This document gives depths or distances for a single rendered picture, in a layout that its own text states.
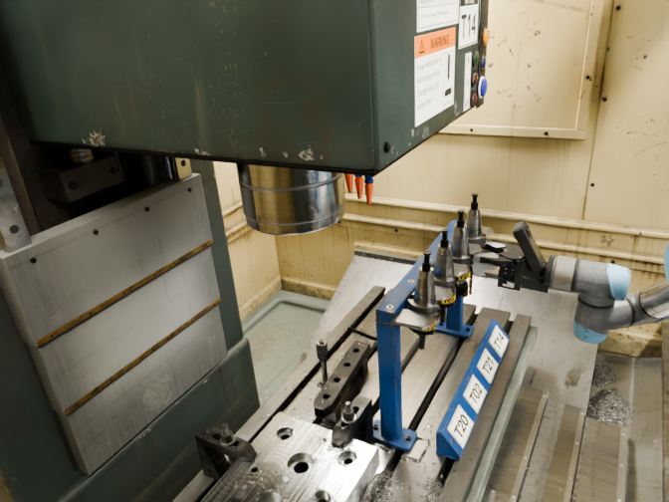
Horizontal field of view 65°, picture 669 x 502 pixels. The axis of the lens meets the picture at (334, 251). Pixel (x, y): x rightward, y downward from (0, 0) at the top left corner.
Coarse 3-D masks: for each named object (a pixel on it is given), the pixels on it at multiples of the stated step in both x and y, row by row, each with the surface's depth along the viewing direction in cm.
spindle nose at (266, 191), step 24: (240, 168) 75; (264, 168) 72; (288, 168) 71; (264, 192) 74; (288, 192) 73; (312, 192) 74; (336, 192) 77; (264, 216) 75; (288, 216) 74; (312, 216) 75; (336, 216) 78
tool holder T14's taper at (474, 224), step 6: (468, 210) 124; (474, 210) 123; (468, 216) 124; (474, 216) 123; (480, 216) 124; (468, 222) 124; (474, 222) 123; (480, 222) 124; (468, 228) 125; (474, 228) 124; (480, 228) 124; (468, 234) 125; (474, 234) 124; (480, 234) 125
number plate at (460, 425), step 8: (456, 408) 112; (456, 416) 110; (464, 416) 112; (456, 424) 109; (464, 424) 110; (472, 424) 112; (456, 432) 108; (464, 432) 109; (456, 440) 107; (464, 440) 108
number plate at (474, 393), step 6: (474, 378) 120; (468, 384) 118; (474, 384) 119; (480, 384) 121; (468, 390) 117; (474, 390) 118; (480, 390) 120; (468, 396) 116; (474, 396) 117; (480, 396) 119; (468, 402) 115; (474, 402) 116; (480, 402) 118; (474, 408) 115
